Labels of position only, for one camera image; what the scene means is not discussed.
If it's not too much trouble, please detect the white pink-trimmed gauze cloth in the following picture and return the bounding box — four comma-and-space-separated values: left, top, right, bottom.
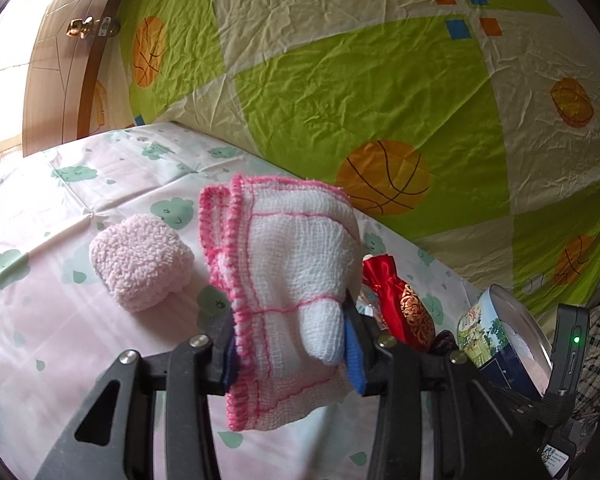
198, 174, 363, 431

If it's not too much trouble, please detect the red embroidered satin pouch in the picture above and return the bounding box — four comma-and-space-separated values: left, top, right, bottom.
362, 255, 436, 352

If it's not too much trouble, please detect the black device with green LED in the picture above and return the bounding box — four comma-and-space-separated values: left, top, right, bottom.
541, 304, 590, 479

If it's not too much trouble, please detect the plaid fabric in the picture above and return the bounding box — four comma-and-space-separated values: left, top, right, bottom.
572, 304, 600, 420

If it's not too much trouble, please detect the pink fluffy knitted item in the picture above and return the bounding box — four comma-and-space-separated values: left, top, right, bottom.
88, 214, 195, 313

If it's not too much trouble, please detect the green cream basketball bedsheet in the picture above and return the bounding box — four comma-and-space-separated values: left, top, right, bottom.
91, 0, 600, 314

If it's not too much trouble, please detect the wooden door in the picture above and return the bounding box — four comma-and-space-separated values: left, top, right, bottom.
22, 0, 122, 156

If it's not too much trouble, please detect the brass door knob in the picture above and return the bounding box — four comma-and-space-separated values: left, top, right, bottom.
66, 15, 120, 39

